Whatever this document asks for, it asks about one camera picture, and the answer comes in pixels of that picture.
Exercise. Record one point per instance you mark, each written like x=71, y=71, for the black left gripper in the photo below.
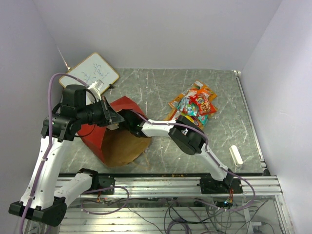
x=108, y=112

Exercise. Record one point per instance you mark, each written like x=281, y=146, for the red paper bag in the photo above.
x=114, y=148

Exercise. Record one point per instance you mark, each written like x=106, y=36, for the teal candy snack pack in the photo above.
x=187, y=107

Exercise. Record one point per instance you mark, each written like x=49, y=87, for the orange cracker snack pack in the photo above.
x=201, y=91

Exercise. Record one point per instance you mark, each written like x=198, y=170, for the orange chip bag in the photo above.
x=197, y=85

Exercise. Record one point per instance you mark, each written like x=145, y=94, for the red foil snack pack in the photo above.
x=203, y=104

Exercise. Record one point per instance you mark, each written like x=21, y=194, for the yellow chip bag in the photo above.
x=173, y=111

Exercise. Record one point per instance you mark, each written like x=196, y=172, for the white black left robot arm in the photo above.
x=41, y=202

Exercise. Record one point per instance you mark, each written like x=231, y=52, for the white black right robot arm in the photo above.
x=189, y=138

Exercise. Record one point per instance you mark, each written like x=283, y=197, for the white block on table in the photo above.
x=236, y=156

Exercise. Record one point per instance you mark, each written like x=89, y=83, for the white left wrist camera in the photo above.
x=94, y=90

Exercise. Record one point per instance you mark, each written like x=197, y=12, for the small whiteboard yellow frame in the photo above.
x=95, y=68

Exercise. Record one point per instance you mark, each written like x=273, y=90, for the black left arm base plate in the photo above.
x=102, y=182

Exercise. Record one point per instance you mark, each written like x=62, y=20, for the aluminium rail frame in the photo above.
x=172, y=204

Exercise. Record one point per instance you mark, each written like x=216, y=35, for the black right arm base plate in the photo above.
x=208, y=185

